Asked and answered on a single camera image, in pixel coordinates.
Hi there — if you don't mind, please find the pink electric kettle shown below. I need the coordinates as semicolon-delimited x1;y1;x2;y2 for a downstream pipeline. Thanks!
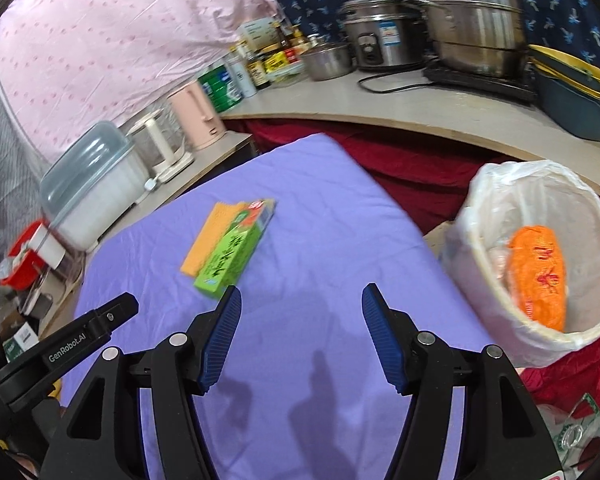
167;80;228;152

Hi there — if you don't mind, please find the round white trash bin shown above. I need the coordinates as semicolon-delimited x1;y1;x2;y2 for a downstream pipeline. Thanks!
440;159;600;368

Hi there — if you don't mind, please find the orange plastic bag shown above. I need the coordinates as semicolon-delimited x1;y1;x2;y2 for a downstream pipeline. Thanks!
509;225;568;333

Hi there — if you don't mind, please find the green tin can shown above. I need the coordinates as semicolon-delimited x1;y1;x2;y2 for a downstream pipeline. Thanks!
197;59;244;113

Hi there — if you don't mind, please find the large steel steamer pot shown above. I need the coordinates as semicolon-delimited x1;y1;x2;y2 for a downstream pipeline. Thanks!
405;0;541;78

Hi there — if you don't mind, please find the clear lidded plastic container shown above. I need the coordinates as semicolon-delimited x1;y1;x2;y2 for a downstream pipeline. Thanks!
39;121;151;253

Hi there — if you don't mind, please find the green cardboard box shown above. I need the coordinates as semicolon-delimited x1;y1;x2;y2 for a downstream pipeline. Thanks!
193;199;277;301

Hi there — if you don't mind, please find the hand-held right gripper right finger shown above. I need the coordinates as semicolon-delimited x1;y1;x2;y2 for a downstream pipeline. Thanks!
361;282;566;480

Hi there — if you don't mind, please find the yellow colander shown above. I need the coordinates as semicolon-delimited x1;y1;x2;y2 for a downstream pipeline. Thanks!
527;44;600;93
530;67;600;108

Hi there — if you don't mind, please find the grey checked cloth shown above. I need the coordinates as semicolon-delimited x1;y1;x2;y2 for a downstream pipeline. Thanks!
0;45;51;241

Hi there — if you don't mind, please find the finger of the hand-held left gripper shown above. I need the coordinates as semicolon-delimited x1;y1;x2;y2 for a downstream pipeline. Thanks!
0;292;140;413

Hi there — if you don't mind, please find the pink dotted cloth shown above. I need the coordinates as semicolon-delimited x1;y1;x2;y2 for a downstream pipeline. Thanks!
0;0;286;161

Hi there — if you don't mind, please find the yellow sponge cloth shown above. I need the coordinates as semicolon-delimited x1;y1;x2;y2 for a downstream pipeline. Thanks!
180;201;246;278

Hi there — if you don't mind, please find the blue plastic basin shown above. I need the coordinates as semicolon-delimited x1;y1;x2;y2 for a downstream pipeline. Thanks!
534;72;600;142

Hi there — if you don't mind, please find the white glass kettle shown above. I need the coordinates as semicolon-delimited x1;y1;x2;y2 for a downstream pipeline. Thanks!
127;109;196;184

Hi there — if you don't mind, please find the clear printed plastic bag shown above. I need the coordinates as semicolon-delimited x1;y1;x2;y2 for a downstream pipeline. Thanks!
532;392;600;468

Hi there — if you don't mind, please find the steel rice cooker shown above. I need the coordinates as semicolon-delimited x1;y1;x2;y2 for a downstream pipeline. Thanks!
340;0;428;72

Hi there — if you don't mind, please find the navy palm-print cloth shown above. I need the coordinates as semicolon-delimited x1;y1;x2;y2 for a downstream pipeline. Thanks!
270;0;600;68

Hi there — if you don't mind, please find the black power cable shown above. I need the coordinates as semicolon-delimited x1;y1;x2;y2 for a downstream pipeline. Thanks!
356;71;433;95

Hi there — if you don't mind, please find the lilac bed sheet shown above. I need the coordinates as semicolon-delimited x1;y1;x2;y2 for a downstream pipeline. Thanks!
60;132;491;480

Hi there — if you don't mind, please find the small green white box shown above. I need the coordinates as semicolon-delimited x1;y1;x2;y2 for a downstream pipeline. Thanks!
2;321;37;363

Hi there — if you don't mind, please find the small steel pot with lid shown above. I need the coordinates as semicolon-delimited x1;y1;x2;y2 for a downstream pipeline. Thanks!
300;42;355;82

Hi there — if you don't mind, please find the black induction cooktop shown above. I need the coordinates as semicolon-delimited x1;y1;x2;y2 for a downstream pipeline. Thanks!
422;62;540;106

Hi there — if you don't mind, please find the red satin cloth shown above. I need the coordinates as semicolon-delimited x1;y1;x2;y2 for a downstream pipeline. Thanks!
225;117;600;411

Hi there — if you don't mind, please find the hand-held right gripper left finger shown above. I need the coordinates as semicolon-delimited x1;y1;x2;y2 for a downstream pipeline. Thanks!
40;285;243;480

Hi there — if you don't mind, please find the red plastic container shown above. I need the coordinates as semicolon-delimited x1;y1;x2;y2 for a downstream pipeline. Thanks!
0;220;66;291

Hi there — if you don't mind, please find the white plastic bag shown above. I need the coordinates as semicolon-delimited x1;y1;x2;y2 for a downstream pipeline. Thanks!
440;159;600;368

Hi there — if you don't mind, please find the row of condiment bottles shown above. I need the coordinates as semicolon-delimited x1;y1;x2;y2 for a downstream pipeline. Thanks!
227;17;321;98

